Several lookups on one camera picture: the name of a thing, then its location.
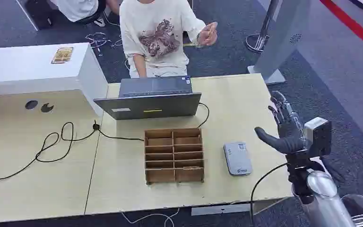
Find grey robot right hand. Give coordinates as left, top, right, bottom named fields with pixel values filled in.
left=254, top=91, right=309, bottom=155

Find person's left hand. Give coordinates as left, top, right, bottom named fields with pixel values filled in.
left=198, top=22, right=219, bottom=47

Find wooden compartment card box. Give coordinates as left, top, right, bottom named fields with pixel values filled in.
left=144, top=128, right=205, bottom=185

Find person seated at desk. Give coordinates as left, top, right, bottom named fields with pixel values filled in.
left=119, top=0, right=219, bottom=79

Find grey card reader device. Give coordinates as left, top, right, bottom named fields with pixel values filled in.
left=223, top=141, right=253, bottom=176

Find grey standing sign panel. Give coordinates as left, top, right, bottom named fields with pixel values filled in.
left=248, top=0, right=312, bottom=86

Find grey open laptop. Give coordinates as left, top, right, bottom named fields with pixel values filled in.
left=93, top=75, right=202, bottom=121

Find chrome round base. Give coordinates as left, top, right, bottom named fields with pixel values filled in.
left=341, top=193, right=363, bottom=227

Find person in background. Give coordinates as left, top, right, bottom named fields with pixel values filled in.
left=56, top=0, right=121, bottom=27

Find yellow printed card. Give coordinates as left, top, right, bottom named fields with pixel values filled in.
left=51, top=46, right=74, bottom=64

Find black bag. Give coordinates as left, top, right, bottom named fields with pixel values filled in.
left=25, top=0, right=56, bottom=31

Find white cabinet block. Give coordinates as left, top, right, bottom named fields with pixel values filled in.
left=0, top=43, right=109, bottom=117

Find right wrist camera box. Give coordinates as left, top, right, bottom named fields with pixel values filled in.
left=303, top=117, right=333, bottom=157

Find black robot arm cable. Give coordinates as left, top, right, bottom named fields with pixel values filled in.
left=250, top=162, right=291, bottom=226

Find chrome stanchion post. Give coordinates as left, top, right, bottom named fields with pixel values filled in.
left=245, top=0, right=280, bottom=53

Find long white floor cable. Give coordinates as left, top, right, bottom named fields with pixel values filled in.
left=103, top=12, right=132, bottom=71

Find grey metal desk bracket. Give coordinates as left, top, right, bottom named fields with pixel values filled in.
left=190, top=202, right=255, bottom=217

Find tangled white floor cables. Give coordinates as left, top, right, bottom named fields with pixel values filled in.
left=85, top=32, right=112, bottom=57

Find white cable under desk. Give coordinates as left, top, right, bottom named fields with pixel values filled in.
left=121, top=208, right=180, bottom=227

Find black laptop power cable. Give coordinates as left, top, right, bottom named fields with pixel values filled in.
left=0, top=102, right=210, bottom=182

